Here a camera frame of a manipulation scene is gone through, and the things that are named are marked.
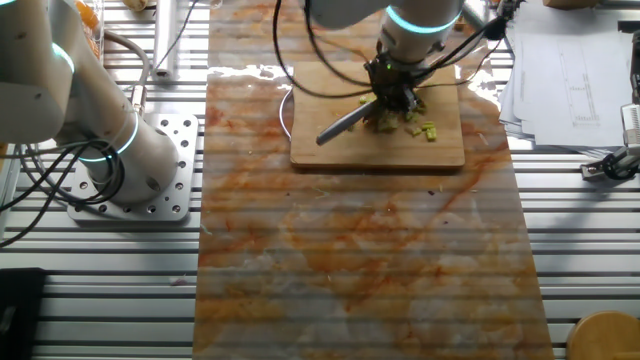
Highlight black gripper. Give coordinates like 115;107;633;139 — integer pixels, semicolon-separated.
364;57;419;112

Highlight steel cleaver knife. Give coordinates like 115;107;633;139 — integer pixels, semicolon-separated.
315;98;379;147

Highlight wooden cutting board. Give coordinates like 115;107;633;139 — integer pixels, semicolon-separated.
278;60;466;169

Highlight orange marble patterned mat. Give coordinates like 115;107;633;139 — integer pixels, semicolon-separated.
192;0;555;360

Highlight white paper sheets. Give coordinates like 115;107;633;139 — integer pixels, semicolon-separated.
498;0;640;154

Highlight tan cardboard box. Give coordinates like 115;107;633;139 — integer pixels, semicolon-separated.
542;0;601;10

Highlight white plastic wrap roll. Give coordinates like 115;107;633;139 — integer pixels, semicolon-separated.
151;0;180;82

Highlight orange fruit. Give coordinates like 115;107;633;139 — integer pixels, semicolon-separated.
83;34;103;61
74;0;100;31

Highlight wooden cup tree stand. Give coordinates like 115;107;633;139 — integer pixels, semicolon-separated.
566;309;640;360

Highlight black rectangular case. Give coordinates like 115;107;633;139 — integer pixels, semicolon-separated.
0;267;48;360

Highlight cut scallion ring slice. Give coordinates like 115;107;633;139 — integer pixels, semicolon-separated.
404;102;429;124

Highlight wrist camera on silver bracket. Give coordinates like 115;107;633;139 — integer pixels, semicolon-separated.
462;0;511;42

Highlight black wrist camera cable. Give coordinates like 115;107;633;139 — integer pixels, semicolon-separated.
271;0;506;100

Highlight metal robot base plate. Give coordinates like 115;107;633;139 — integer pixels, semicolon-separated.
67;113;200;223

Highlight small silver camera on mount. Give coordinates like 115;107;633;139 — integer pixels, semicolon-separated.
579;102;640;182

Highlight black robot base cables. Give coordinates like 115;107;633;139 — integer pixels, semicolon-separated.
0;139;126;249

